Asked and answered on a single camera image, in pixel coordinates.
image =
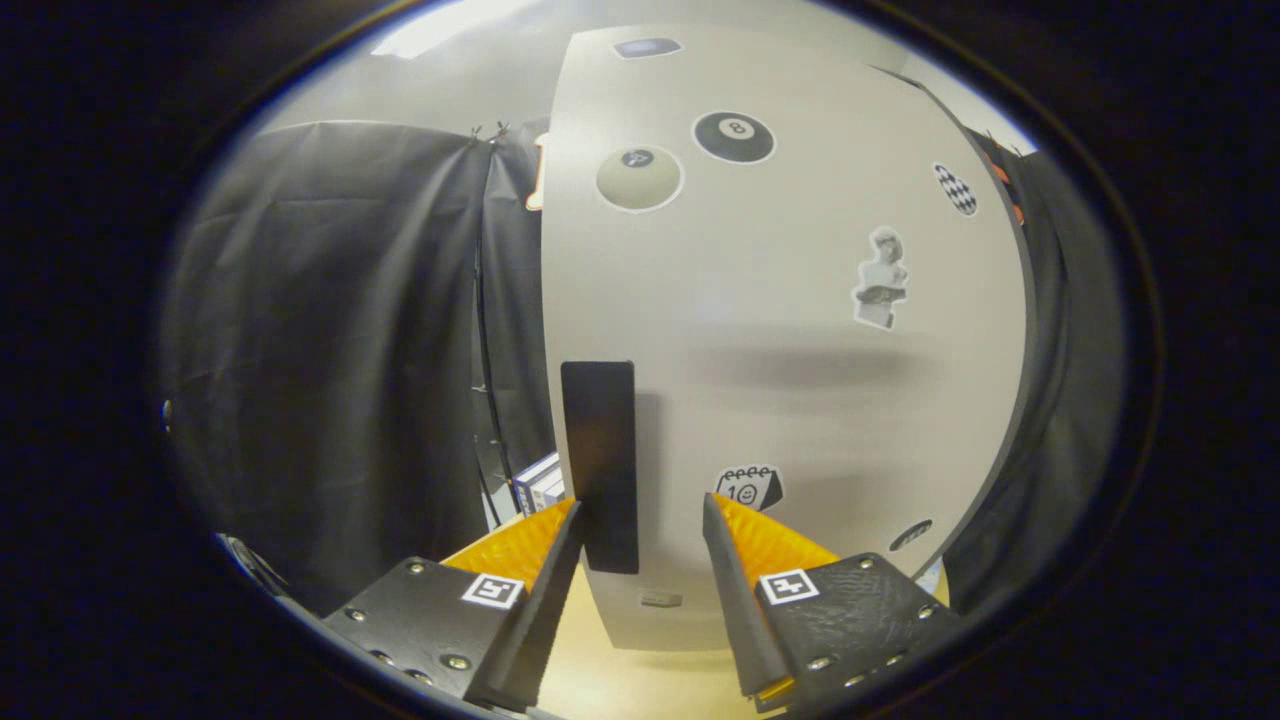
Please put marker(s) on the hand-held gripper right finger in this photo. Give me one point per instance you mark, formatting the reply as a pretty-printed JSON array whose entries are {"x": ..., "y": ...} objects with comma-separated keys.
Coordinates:
[{"x": 745, "y": 620}]

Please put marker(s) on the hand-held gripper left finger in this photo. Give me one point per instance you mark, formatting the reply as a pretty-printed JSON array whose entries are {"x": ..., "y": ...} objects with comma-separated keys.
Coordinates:
[{"x": 530, "y": 630}]

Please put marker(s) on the white cabinet door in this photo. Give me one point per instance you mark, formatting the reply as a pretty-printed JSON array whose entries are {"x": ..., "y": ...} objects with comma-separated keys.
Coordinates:
[{"x": 780, "y": 400}]

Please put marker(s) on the black backdrop cloth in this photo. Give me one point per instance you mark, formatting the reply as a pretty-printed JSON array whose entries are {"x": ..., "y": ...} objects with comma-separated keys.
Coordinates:
[{"x": 330, "y": 350}]

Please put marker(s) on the grey cabinet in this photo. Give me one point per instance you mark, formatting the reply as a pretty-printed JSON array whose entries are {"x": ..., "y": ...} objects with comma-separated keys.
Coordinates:
[{"x": 1034, "y": 320}]

